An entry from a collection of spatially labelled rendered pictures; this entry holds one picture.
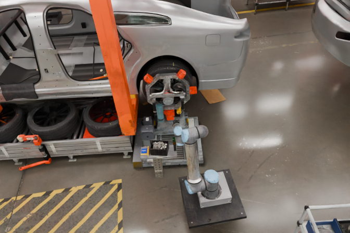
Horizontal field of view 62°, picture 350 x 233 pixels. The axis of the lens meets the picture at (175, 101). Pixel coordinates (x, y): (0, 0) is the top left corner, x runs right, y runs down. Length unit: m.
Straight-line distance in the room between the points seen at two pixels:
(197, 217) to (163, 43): 1.93
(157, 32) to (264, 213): 2.37
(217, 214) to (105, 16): 2.21
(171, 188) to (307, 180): 1.67
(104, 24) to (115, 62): 0.41
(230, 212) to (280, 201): 0.77
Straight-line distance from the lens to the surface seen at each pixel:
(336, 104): 5.23
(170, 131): 4.14
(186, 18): 3.38
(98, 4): 2.75
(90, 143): 3.98
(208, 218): 3.20
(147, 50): 3.49
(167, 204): 3.64
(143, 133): 3.87
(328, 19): 4.81
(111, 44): 2.90
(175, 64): 3.63
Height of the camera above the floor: 3.13
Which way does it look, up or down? 40 degrees down
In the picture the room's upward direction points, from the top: 4 degrees counter-clockwise
